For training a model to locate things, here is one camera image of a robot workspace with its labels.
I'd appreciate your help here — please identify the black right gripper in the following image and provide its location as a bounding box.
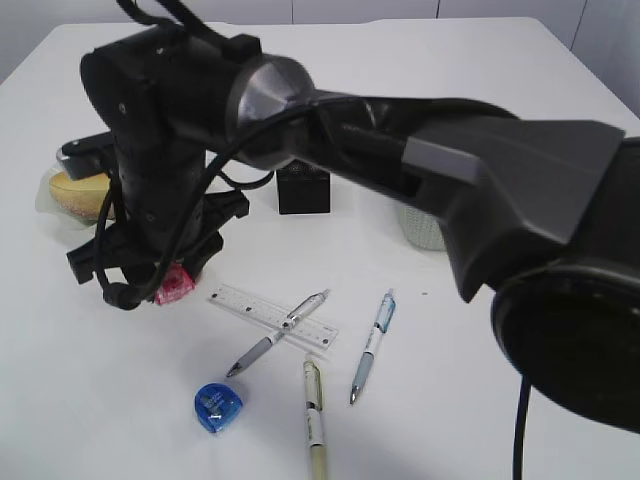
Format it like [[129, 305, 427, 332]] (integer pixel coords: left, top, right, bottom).
[[68, 27, 250, 285]]

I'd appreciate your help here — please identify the pink pencil sharpener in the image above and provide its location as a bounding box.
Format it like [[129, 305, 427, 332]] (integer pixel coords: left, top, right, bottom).
[[154, 263, 195, 305]]

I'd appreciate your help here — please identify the clear plastic ruler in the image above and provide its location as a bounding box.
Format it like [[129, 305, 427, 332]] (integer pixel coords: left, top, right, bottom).
[[208, 284, 339, 353]]

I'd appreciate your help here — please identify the sugared bread bun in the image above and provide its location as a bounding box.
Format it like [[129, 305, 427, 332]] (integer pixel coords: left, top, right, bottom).
[[48, 172, 110, 221]]

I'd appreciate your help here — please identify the grey grip silver pen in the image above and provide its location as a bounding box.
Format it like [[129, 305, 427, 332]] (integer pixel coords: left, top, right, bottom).
[[226, 289, 330, 378]]

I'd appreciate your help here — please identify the blue white grey-grip pen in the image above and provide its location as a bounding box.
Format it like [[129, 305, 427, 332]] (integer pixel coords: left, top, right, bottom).
[[349, 289, 396, 405]]

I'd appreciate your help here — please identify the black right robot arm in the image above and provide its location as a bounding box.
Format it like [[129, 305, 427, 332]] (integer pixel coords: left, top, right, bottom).
[[67, 27, 639, 432]]

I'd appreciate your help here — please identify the black mesh pen holder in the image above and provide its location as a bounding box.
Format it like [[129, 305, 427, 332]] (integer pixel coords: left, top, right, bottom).
[[276, 160, 331, 215]]

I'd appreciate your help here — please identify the pale green wavy glass plate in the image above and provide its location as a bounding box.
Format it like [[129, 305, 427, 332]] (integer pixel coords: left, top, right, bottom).
[[35, 160, 97, 231]]

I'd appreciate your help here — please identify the blue pencil sharpener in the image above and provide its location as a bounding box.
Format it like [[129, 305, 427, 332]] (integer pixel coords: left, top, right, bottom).
[[194, 383, 244, 434]]

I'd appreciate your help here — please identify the beige grip white pen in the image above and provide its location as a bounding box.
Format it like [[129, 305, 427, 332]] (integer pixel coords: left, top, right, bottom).
[[303, 355, 328, 480]]

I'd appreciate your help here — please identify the pale green plastic basket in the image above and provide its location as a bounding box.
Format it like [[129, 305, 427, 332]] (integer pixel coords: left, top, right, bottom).
[[397, 204, 445, 251]]

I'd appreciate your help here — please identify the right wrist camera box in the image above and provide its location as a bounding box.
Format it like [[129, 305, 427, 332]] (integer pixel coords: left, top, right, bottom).
[[56, 132, 115, 181]]

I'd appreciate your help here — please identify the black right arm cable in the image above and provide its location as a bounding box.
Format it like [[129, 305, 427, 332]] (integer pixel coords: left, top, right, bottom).
[[94, 0, 531, 480]]

